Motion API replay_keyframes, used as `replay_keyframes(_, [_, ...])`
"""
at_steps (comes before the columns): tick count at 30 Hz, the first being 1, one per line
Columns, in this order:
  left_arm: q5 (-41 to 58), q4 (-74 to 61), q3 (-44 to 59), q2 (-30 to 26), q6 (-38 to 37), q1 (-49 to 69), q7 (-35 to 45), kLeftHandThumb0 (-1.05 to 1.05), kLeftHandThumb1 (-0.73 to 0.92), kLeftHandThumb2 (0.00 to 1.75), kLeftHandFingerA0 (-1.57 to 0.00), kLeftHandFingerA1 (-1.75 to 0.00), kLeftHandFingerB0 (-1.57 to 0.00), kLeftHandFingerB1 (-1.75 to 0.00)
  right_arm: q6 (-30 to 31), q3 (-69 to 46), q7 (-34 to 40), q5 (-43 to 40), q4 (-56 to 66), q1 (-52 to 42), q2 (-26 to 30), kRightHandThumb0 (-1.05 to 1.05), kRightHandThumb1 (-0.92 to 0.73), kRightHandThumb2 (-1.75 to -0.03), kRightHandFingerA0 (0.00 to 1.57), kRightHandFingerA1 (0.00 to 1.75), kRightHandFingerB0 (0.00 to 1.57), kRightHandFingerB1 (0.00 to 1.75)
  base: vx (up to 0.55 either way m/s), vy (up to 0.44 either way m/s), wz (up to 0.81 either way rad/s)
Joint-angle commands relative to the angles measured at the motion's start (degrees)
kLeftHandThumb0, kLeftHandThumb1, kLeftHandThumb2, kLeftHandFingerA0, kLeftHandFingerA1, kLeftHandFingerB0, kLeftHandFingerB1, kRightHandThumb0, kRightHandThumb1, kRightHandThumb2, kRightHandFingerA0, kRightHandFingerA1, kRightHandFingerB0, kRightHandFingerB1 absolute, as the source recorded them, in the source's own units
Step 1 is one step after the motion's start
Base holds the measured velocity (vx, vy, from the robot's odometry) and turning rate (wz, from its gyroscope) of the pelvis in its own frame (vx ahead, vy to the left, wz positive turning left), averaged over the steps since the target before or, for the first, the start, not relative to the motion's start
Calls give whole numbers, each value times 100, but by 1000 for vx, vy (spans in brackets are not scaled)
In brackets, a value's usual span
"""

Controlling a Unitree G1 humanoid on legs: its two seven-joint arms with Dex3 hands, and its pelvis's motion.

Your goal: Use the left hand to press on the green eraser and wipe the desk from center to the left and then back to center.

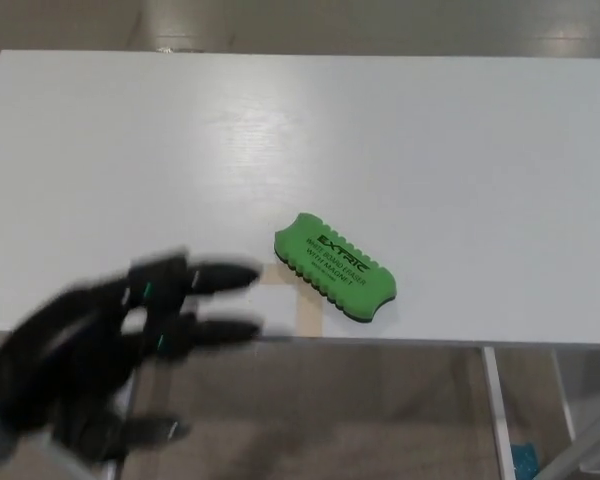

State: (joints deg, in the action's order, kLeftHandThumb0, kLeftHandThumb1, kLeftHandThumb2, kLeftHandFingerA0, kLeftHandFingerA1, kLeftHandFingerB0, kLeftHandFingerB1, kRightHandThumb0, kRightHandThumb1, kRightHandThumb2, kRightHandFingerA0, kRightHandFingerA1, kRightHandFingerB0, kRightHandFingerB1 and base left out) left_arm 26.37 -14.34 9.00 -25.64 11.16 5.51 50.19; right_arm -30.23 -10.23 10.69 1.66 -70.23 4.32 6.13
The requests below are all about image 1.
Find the teal plastic object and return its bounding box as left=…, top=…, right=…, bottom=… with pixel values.
left=510, top=441, right=539, bottom=477

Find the white metal table leg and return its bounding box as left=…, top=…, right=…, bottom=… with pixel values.
left=103, top=367, right=142, bottom=480
left=481, top=347, right=514, bottom=480
left=551, top=349, right=579, bottom=442

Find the beige masking tape cross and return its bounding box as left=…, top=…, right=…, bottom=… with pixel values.
left=258, top=261, right=324, bottom=338

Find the green whiteboard eraser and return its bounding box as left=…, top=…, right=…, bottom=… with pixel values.
left=272, top=211, right=399, bottom=326

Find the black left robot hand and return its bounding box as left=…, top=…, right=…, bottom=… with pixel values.
left=0, top=245, right=264, bottom=464

